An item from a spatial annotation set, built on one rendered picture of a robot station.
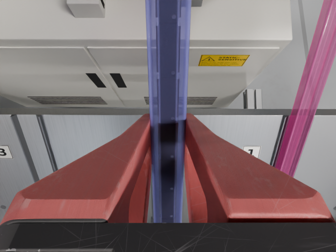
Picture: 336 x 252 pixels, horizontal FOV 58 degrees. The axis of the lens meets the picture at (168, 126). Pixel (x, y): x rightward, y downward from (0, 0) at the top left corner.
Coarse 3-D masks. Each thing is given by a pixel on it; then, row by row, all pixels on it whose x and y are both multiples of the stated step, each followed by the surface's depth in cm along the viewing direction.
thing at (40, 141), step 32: (0, 128) 25; (32, 128) 25; (64, 128) 25; (96, 128) 25; (224, 128) 25; (256, 128) 25; (320, 128) 25; (0, 160) 27; (32, 160) 27; (64, 160) 27; (320, 160) 27; (0, 192) 30; (320, 192) 30
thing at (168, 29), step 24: (168, 0) 9; (168, 24) 9; (168, 48) 10; (168, 72) 10; (168, 96) 11; (168, 120) 11; (168, 144) 12; (168, 168) 13; (168, 192) 14; (168, 216) 15
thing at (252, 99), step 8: (72, 0) 46; (80, 0) 46; (88, 0) 46; (96, 0) 46; (104, 0) 50; (192, 0) 49; (200, 0) 49; (72, 8) 47; (80, 8) 47; (88, 8) 47; (96, 8) 47; (104, 8) 50; (80, 16) 50; (88, 16) 50; (96, 16) 50; (104, 16) 50; (248, 96) 79; (256, 96) 79; (248, 104) 79; (256, 104) 79
